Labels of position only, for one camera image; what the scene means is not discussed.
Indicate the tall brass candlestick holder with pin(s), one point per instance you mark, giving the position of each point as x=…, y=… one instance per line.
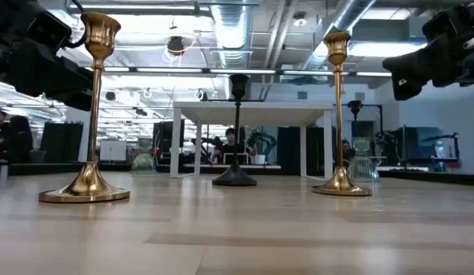
x=339, y=183
x=88, y=187

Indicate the clear glass candle holder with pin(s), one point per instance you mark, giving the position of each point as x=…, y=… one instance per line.
x=364, y=168

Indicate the tall black candlestick holder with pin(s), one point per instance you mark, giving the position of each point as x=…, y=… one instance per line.
x=234, y=177

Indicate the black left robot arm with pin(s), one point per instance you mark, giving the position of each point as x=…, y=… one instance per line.
x=7, y=23

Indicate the black partition panel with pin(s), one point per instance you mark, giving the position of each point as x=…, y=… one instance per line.
x=61, y=141

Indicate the distant black candlestick holder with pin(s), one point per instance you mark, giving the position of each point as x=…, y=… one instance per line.
x=355, y=107

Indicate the white cabinet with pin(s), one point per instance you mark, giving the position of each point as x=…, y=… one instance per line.
x=113, y=150

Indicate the white perforated riser table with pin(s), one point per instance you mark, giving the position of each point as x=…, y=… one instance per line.
x=252, y=112

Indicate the white cup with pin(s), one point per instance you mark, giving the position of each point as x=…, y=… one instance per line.
x=259, y=159

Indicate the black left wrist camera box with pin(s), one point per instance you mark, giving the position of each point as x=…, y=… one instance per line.
x=49, y=30

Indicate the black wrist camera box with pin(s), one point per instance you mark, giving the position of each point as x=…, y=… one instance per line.
x=448, y=21
x=49, y=30

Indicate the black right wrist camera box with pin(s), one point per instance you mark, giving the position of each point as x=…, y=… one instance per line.
x=448, y=21

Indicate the black overhead camera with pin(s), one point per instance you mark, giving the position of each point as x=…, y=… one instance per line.
x=175, y=45

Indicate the overhead frame light bar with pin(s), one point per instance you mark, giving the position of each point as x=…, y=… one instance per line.
x=240, y=71

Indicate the silver ventilation duct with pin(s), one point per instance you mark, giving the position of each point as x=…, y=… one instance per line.
x=232, y=30

